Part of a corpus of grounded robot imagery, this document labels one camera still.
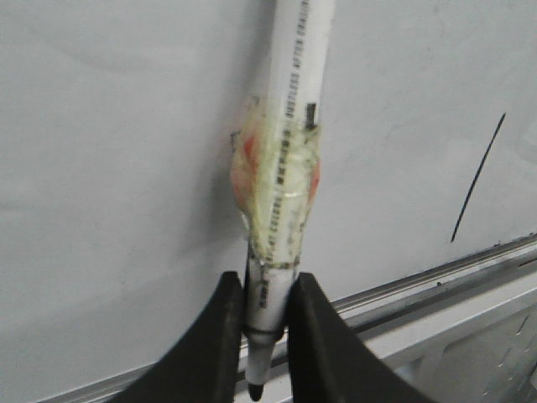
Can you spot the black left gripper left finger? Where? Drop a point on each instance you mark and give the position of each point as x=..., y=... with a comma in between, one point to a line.
x=202, y=365

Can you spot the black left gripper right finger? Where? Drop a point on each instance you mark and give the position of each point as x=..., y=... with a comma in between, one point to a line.
x=327, y=360

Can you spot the white whiteboard marker with tape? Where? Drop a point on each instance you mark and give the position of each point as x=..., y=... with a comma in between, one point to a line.
x=283, y=115

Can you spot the white whiteboard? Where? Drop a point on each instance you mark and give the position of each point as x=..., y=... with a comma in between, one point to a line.
x=117, y=213

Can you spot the red round magnet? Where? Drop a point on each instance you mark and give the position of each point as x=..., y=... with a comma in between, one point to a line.
x=244, y=167

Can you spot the white metal stand frame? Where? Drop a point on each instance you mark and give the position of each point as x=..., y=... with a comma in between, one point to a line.
x=465, y=335

